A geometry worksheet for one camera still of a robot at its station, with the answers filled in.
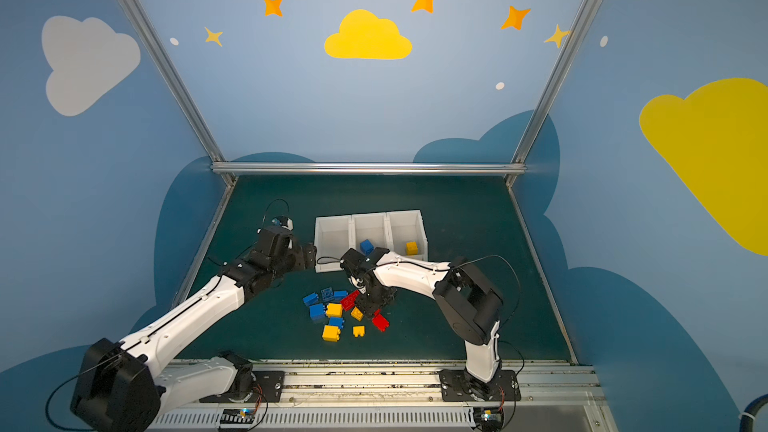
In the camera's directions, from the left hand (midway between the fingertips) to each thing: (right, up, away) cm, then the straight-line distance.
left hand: (301, 248), depth 85 cm
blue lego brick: (+2, -16, +3) cm, 16 cm away
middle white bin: (+20, +5, +20) cm, 29 cm away
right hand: (+22, -16, +2) cm, 28 cm away
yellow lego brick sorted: (+33, -2, +13) cm, 35 cm away
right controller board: (+50, -41, -12) cm, 66 cm away
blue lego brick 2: (+6, -15, +5) cm, 17 cm away
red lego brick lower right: (+23, -21, 0) cm, 31 cm away
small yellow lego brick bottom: (+17, -23, -2) cm, 28 cm away
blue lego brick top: (+18, -1, +13) cm, 22 cm away
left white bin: (+6, +2, +17) cm, 18 cm away
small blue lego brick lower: (+10, -21, -1) cm, 23 cm away
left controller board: (-13, -41, -12) cm, 44 cm away
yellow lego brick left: (+9, -18, +1) cm, 21 cm away
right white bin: (+32, +2, +19) cm, 37 cm away
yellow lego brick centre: (+16, -19, +1) cm, 25 cm away
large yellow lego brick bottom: (+9, -23, -3) cm, 25 cm away
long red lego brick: (+13, -16, +3) cm, 21 cm away
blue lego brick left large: (+5, -18, -1) cm, 19 cm away
